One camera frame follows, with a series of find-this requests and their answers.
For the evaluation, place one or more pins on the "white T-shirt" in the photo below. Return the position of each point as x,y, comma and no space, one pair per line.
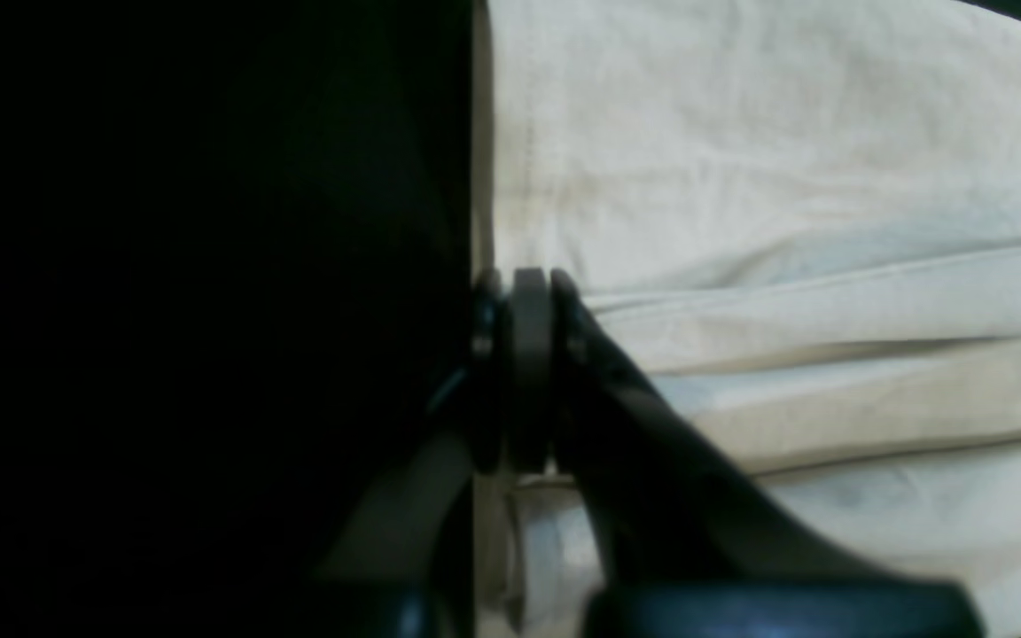
802,219

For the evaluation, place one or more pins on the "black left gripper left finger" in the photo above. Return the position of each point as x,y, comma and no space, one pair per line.
404,564

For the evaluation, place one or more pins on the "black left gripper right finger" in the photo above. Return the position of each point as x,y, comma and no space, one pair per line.
690,546

